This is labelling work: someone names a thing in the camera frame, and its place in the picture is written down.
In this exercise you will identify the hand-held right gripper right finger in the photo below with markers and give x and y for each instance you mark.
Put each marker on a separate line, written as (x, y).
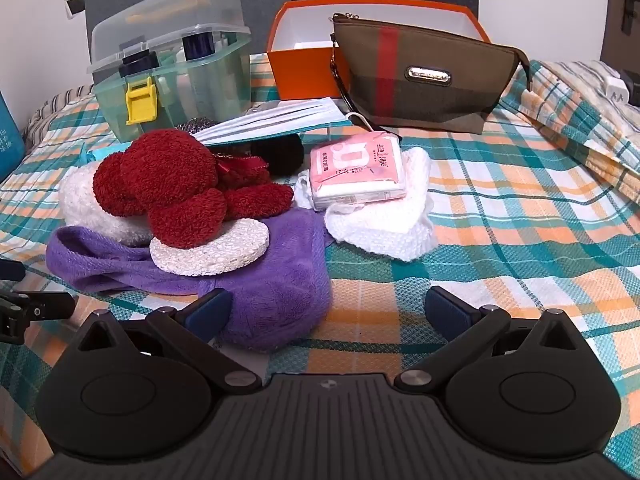
(450, 307)

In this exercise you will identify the clear plastic storage box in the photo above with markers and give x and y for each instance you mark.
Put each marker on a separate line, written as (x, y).
(200, 90)

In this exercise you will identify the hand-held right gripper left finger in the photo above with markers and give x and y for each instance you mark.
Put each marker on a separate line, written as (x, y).
(210, 310)

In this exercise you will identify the teal plastic wrapper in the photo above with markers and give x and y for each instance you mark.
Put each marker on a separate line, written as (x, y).
(107, 152)

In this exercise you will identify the grey striped pillow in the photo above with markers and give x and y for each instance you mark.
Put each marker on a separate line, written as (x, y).
(55, 107)

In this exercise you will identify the black fluffy puff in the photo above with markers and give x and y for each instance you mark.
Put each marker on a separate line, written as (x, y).
(280, 155)

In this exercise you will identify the teal bag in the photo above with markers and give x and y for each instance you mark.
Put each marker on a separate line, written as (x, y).
(10, 135)

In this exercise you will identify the olive pouch with red stripe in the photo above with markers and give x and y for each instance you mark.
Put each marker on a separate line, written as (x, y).
(450, 95)

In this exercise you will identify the black wall socket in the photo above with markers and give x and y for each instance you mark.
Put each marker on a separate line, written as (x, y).
(75, 7)

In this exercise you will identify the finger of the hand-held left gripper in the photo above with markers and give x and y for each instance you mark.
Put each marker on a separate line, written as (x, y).
(45, 305)
(12, 271)

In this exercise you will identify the striped cloth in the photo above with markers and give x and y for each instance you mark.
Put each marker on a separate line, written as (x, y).
(590, 120)

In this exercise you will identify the orange cardboard box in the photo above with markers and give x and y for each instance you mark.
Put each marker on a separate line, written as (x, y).
(300, 75)

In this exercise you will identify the white charger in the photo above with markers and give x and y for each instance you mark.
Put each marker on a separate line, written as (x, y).
(615, 91)

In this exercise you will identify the white round sponge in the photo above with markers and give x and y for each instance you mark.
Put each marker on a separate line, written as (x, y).
(210, 255)

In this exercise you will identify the red plush toy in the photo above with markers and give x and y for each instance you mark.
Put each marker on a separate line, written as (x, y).
(165, 175)

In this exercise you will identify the pink tissue pack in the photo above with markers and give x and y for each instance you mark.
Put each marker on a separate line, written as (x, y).
(355, 170)

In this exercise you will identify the white knitted cloth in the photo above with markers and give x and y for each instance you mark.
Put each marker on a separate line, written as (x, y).
(385, 225)

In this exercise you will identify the purple towel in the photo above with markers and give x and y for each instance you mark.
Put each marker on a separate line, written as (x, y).
(280, 270)

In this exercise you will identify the white fluffy ball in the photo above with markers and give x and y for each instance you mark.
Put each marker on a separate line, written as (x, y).
(85, 200)

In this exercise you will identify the brown door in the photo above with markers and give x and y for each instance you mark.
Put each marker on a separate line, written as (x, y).
(612, 10)

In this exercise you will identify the stack of face masks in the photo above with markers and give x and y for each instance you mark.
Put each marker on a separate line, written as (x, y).
(280, 115)

